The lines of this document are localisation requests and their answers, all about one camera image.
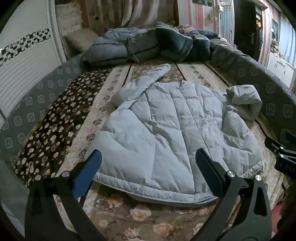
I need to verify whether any dark door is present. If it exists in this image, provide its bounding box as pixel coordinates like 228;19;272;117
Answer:
233;0;263;61

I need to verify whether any wall poster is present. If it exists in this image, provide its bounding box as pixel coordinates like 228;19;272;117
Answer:
192;0;213;7

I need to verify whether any grey patterned bed sheet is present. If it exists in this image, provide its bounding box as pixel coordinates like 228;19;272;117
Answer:
0;43;296;169

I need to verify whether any striped beige curtain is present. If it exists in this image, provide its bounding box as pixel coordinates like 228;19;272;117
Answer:
87;0;179;36

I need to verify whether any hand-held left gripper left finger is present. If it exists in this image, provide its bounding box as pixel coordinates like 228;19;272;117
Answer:
24;149;109;241

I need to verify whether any grey-blue piped cushion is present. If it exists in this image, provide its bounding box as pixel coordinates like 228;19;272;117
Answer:
127;29;163;63

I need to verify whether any dark teal quilt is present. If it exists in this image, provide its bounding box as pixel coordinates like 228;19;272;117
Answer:
155;22;219;62

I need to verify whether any white framed window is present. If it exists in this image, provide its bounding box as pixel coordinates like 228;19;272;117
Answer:
217;0;235;45

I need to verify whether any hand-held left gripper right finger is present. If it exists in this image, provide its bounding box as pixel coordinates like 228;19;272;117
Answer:
195;148;273;241

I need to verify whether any brown floral blanket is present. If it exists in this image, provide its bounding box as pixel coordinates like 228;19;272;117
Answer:
13;59;288;241

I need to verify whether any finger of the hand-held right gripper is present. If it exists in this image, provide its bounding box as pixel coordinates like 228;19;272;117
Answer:
275;156;296;173
264;132;296;158

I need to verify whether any white cabinet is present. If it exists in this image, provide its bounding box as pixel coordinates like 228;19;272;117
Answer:
267;50;296;93

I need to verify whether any beige pillow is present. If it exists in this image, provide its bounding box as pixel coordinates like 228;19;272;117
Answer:
63;28;100;52

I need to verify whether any light blue puffer jacket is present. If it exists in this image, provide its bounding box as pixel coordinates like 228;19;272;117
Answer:
89;64;264;205

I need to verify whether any white wardrobe with black pattern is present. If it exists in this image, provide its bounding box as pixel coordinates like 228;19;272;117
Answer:
0;0;68;122

